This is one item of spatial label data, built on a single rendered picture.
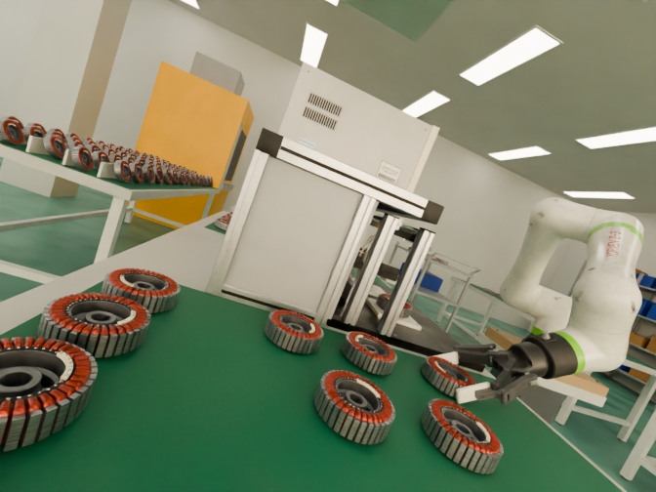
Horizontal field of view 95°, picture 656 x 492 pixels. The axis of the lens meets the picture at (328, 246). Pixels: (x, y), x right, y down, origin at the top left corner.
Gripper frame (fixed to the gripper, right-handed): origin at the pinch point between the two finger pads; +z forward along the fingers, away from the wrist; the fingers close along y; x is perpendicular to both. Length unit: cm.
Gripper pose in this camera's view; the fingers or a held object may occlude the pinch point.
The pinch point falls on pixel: (449, 376)
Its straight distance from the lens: 76.1
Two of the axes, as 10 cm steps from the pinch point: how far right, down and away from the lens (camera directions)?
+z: -9.8, 1.6, -0.9
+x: 1.4, 9.7, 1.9
